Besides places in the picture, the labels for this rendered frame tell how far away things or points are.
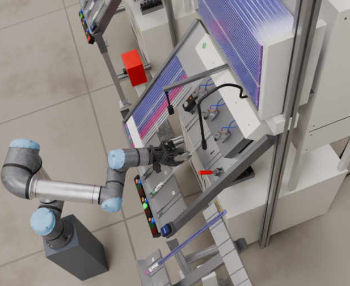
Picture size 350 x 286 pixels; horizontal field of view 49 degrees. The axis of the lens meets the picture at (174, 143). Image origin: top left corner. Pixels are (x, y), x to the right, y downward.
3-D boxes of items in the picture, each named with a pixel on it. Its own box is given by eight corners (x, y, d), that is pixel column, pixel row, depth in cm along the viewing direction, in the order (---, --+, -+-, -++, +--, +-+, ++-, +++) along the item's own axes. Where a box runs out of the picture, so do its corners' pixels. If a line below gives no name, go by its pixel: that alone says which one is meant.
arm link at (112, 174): (102, 187, 161) (108, 177, 152) (106, 163, 167) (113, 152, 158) (120, 191, 163) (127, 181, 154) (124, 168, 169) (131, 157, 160)
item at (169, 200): (168, 231, 179) (162, 231, 177) (129, 123, 214) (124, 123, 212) (191, 209, 168) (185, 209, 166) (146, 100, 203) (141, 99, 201)
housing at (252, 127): (270, 143, 144) (245, 138, 135) (218, 56, 170) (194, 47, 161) (285, 129, 139) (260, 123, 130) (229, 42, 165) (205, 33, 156)
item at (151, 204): (171, 232, 181) (158, 232, 177) (132, 126, 216) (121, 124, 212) (172, 231, 180) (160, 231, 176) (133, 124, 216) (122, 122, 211)
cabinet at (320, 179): (228, 255, 239) (226, 219, 187) (189, 163, 276) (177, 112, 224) (324, 216, 243) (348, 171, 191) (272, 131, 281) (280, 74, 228)
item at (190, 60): (220, 186, 159) (211, 186, 156) (168, 76, 195) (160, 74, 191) (275, 135, 141) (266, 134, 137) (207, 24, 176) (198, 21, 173)
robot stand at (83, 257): (81, 281, 243) (45, 257, 196) (76, 254, 252) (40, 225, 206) (109, 270, 244) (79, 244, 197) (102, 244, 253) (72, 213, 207)
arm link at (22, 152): (41, 215, 197) (-5, 165, 150) (48, 189, 204) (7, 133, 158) (64, 217, 196) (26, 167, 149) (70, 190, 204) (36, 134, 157)
